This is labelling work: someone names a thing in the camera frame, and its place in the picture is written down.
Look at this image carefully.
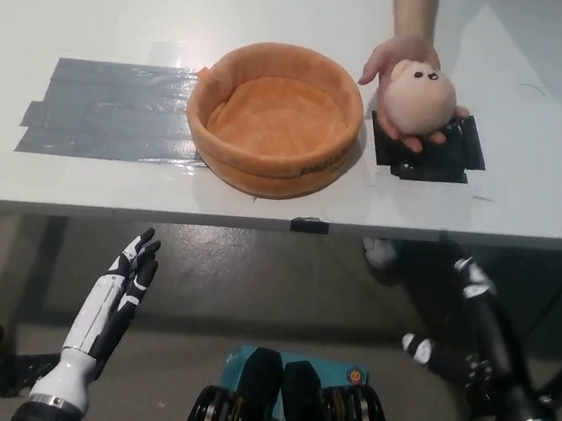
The black tape patch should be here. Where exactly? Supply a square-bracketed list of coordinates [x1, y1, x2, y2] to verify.
[364, 104, 492, 189]

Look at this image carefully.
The dark metal table leg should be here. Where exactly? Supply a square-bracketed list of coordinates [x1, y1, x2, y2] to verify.
[20, 213, 69, 349]

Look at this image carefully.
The white shoe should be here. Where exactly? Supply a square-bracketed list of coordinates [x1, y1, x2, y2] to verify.
[358, 235, 401, 273]

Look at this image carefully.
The grey duct tape patch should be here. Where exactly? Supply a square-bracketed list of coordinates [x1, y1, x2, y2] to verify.
[13, 50, 221, 174]

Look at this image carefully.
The white and black robot left hand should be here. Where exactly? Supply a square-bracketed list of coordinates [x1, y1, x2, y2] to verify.
[27, 217, 164, 418]

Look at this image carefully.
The bare person hand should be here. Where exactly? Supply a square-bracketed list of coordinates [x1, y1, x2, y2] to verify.
[351, 29, 478, 158]

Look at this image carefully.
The orange soft round basket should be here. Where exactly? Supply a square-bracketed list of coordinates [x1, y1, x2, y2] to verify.
[177, 33, 371, 208]

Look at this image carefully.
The peach plush dumpling toy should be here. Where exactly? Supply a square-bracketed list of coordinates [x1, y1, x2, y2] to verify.
[379, 56, 462, 141]

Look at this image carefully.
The small black tape strip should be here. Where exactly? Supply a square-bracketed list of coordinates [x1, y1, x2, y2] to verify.
[289, 215, 331, 237]

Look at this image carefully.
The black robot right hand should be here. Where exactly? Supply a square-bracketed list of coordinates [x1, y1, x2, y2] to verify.
[393, 238, 562, 421]

